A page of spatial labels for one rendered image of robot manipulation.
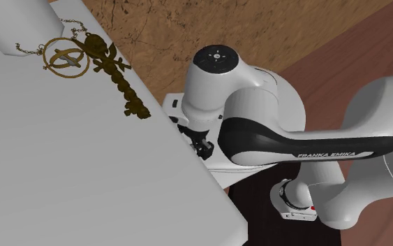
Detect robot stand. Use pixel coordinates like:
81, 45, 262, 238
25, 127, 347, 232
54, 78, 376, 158
228, 161, 342, 246

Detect dark bronze ornate key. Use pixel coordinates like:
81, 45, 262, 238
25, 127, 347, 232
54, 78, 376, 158
71, 32, 151, 120

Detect white table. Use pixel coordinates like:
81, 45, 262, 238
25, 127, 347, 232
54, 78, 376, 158
0, 0, 249, 246

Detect white cylinder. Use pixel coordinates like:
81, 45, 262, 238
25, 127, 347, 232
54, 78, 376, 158
0, 0, 65, 57

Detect gold ring pendant with chain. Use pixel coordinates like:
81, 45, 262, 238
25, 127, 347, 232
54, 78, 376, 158
15, 18, 91, 80

